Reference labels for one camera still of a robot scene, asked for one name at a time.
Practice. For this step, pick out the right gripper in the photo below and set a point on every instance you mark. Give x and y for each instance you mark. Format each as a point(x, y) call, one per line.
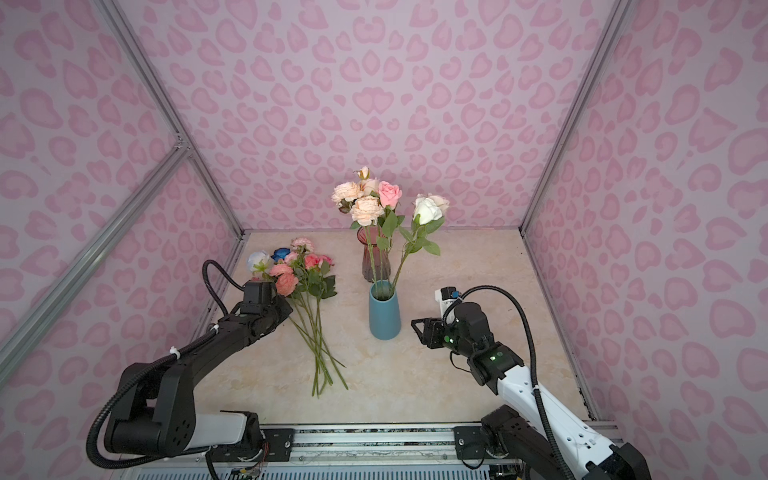
point(432, 330)

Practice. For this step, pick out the teal ceramic vase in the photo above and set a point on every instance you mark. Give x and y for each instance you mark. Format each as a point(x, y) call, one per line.
point(384, 311)

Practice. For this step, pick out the red glass vase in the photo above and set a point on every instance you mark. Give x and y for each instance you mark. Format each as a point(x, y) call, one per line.
point(375, 264)

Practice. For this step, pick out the white rose stem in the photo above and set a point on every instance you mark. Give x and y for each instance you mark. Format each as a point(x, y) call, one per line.
point(429, 215)

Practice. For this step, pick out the peach rose spray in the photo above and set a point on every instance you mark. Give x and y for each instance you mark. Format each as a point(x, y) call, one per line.
point(359, 198)

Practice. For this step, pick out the pale blue rose stem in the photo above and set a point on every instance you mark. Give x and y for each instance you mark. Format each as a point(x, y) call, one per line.
point(259, 263)

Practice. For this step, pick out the pink rose stem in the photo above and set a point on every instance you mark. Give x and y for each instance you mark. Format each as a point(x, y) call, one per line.
point(389, 198)

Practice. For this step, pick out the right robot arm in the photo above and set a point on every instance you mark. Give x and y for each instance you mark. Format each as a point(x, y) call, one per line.
point(532, 426)

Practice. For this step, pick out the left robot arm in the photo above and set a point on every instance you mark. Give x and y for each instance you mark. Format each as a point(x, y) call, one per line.
point(153, 413)

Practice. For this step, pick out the blue rose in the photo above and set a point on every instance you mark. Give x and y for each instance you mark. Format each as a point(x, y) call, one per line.
point(280, 254)

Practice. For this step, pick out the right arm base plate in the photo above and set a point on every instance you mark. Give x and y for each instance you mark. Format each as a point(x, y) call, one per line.
point(473, 442)

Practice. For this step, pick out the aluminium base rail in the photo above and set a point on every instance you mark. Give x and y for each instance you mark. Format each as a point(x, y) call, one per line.
point(347, 451)

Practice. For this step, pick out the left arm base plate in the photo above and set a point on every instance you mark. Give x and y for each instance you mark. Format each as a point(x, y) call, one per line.
point(270, 445)

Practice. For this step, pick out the aluminium frame diagonal strut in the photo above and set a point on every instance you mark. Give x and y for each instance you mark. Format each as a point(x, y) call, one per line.
point(38, 321)

